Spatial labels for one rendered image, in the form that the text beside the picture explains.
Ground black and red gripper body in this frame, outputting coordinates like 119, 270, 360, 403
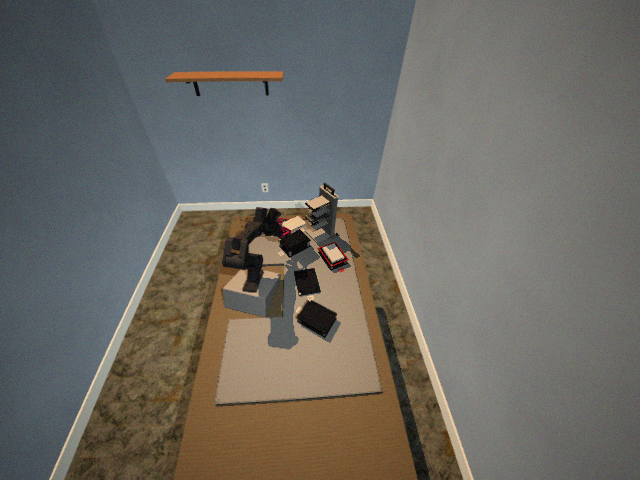
265, 220, 284, 238

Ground black rectangular frame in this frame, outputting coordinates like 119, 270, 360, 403
297, 299, 337, 338

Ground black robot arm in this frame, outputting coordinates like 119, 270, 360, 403
222, 208, 281, 293

